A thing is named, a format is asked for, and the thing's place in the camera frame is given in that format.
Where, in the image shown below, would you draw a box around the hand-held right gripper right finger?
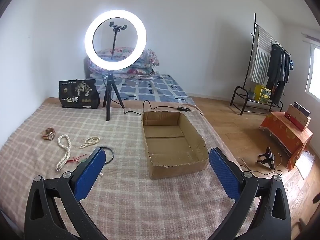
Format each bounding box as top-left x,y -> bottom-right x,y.
209,147 -> 292,240

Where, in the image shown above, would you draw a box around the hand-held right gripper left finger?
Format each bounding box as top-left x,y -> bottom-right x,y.
24,147 -> 108,240

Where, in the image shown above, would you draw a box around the red cord charm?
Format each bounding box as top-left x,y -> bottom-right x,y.
69,155 -> 87,164

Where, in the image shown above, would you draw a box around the dark thin bangle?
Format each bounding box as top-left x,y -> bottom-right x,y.
100,146 -> 115,165

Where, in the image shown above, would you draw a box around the short pearl strand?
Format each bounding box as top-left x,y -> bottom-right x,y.
79,136 -> 100,149

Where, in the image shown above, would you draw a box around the long pearl necklace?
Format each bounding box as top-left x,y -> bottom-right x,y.
55,134 -> 72,171

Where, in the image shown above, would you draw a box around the brown strap wristwatch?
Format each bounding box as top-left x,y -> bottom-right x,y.
41,127 -> 56,140

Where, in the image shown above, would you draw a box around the cardboard box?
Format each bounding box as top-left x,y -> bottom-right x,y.
141,111 -> 209,180

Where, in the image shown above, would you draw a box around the pink plaid blanket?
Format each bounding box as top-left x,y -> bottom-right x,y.
0,97 -> 260,240

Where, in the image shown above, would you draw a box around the small black floor tripod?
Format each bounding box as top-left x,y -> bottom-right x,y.
256,147 -> 275,170

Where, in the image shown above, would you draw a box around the orange cloth covered table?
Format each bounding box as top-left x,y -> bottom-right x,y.
259,111 -> 313,172

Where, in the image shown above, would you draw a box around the black tripod stand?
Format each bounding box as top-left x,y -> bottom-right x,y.
102,72 -> 125,122

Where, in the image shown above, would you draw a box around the black printed bag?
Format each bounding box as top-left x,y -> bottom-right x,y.
59,79 -> 101,109

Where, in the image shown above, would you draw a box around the yellow crate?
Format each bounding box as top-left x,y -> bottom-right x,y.
254,84 -> 272,103

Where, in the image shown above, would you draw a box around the beige gift box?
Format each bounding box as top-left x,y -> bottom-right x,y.
284,104 -> 312,132

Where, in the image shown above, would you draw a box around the dark blue box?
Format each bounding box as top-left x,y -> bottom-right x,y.
293,102 -> 311,117

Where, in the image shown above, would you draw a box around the blue checked bedsheet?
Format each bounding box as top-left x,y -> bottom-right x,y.
96,74 -> 195,105

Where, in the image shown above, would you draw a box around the dark hanging clothes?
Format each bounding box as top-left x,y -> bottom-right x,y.
266,44 -> 290,104

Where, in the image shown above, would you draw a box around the striped hanging towel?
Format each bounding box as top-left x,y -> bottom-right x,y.
249,26 -> 273,85

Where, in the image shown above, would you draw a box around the folded floral quilts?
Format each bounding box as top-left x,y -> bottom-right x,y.
87,46 -> 160,78

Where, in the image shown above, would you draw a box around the window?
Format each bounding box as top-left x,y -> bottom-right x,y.
304,34 -> 320,98

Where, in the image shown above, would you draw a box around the black metal clothes rack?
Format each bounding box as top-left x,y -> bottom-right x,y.
230,13 -> 292,116

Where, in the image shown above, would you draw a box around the black phone holder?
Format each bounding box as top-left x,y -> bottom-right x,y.
109,21 -> 128,61

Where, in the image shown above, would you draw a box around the black cable with remote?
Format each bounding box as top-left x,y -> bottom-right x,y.
110,100 -> 198,117

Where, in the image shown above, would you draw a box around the white ring light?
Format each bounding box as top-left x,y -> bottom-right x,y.
84,9 -> 147,71

